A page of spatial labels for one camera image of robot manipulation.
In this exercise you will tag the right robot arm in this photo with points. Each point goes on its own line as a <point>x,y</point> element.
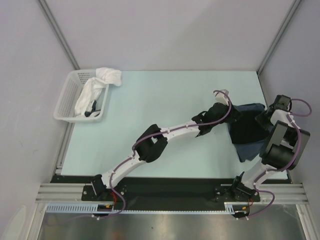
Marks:
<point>269,133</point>

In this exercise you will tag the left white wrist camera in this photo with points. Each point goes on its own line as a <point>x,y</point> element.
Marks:
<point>221,96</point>

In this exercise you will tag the aluminium frame post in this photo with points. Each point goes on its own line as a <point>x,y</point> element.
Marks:
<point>52,22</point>
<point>294,7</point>

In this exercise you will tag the right aluminium frame post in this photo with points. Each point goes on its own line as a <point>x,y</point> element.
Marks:
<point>294,7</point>

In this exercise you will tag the slotted cable duct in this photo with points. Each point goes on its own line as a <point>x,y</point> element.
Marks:
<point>95,208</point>

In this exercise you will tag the white plastic basket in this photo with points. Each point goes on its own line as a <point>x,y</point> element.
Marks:
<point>71,90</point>

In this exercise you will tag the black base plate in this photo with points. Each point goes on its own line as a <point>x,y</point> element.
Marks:
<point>174,194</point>

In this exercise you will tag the blue tank top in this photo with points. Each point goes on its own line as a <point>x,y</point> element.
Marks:
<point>247,152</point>

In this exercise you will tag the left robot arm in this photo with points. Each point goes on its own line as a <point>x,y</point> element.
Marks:
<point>152,143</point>

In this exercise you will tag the dark blue garment in basket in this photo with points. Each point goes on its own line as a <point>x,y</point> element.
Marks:
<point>92,112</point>

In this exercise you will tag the left aluminium frame post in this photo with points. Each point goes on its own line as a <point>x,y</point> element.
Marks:
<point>52,22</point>

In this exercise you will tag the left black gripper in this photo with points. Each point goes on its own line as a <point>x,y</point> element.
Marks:
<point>233,115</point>

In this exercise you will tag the white tank top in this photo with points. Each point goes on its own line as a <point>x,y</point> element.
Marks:
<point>93,87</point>

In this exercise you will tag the black tank top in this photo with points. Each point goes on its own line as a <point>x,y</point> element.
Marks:
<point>246,129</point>

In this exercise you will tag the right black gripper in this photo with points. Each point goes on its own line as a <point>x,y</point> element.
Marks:
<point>259,118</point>

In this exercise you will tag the aluminium front rail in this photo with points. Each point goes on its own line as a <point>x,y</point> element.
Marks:
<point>285,194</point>

